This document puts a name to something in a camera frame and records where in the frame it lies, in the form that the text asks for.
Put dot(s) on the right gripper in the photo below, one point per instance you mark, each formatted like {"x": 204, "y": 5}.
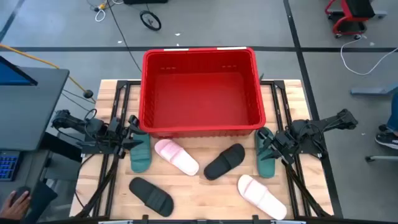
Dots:
{"x": 284, "y": 144}

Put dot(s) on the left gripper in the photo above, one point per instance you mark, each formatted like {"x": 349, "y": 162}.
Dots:
{"x": 119, "y": 135}

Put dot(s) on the green slide sandal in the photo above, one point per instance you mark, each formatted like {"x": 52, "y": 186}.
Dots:
{"x": 266, "y": 168}
{"x": 140, "y": 158}

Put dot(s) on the black slide sandal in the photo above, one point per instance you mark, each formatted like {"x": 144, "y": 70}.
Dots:
{"x": 152, "y": 197}
{"x": 224, "y": 161}

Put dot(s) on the pink slide sandal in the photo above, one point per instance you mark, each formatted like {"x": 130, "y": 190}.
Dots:
{"x": 261, "y": 197}
{"x": 178, "y": 157}

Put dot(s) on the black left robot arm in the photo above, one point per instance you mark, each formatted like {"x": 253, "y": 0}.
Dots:
{"x": 74, "y": 123}

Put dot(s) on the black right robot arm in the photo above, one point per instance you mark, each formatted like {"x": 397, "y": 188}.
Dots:
{"x": 326, "y": 123}

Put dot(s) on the red plastic bin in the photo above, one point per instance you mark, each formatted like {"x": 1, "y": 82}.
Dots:
{"x": 202, "y": 93}

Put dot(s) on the white tape strip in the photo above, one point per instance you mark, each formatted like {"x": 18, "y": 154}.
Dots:
{"x": 231, "y": 48}
{"x": 176, "y": 49}

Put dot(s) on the black mouse pad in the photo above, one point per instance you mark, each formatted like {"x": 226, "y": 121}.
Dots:
{"x": 42, "y": 197}

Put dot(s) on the person's shoe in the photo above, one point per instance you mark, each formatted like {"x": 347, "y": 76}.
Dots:
{"x": 387, "y": 138}

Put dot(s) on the black wheel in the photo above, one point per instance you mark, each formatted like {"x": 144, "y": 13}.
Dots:
{"x": 146, "y": 15}

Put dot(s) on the black computer mouse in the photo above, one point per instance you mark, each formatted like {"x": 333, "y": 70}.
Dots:
{"x": 22, "y": 190}

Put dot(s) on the backlit keyboard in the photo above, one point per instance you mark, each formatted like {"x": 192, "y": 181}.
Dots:
{"x": 8, "y": 165}

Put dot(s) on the person's leg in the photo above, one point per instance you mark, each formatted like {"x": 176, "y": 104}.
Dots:
{"x": 394, "y": 112}

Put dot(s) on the computer monitor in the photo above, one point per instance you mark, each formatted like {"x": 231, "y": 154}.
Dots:
{"x": 12, "y": 74}

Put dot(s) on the person's hand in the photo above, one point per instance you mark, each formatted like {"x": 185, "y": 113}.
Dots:
{"x": 14, "y": 207}

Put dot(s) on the red rolling cart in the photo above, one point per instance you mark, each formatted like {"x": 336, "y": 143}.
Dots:
{"x": 349, "y": 11}

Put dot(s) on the white frame plate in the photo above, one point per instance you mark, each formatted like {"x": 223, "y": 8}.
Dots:
{"x": 287, "y": 222}
{"x": 115, "y": 222}

